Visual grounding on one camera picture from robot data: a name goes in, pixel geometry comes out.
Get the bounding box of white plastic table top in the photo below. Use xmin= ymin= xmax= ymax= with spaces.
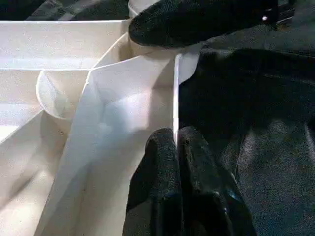
xmin=0 ymin=19 xmax=205 ymax=236

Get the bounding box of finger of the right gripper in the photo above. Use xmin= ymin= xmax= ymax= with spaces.
xmin=128 ymin=0 xmax=272 ymax=49

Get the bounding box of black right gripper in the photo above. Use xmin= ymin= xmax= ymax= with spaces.
xmin=264 ymin=0 xmax=296 ymax=25

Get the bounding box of white plastic table leg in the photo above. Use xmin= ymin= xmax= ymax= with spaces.
xmin=127 ymin=0 xmax=206 ymax=58

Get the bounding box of black mat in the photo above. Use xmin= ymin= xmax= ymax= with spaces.
xmin=0 ymin=0 xmax=315 ymax=236

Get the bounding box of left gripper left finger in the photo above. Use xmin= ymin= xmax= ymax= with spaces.
xmin=125 ymin=127 xmax=185 ymax=236

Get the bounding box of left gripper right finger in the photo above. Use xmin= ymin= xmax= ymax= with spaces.
xmin=177 ymin=125 xmax=258 ymax=236

